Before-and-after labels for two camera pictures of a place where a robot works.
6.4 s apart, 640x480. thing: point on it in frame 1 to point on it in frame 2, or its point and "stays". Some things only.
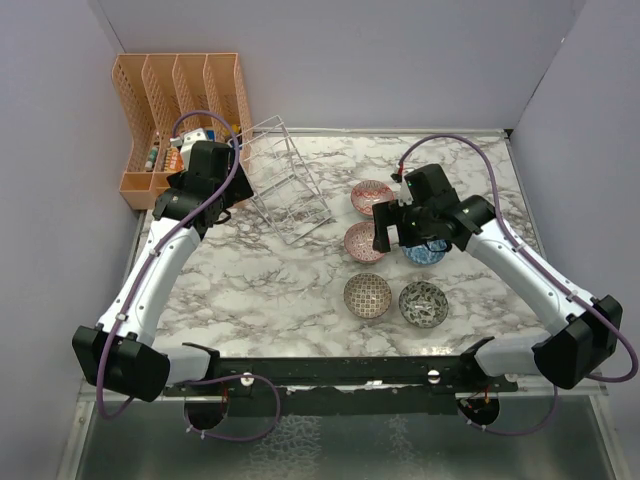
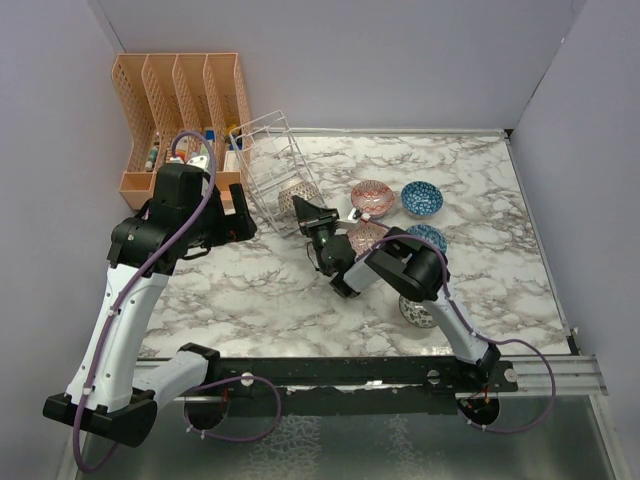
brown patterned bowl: x=367 y=295 to x=306 y=190
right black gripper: x=389 y=214 to x=307 y=215
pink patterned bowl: x=358 y=242 stays
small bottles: x=152 y=159 stays
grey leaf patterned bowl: x=423 y=304 stays
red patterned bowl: x=367 y=193 stays
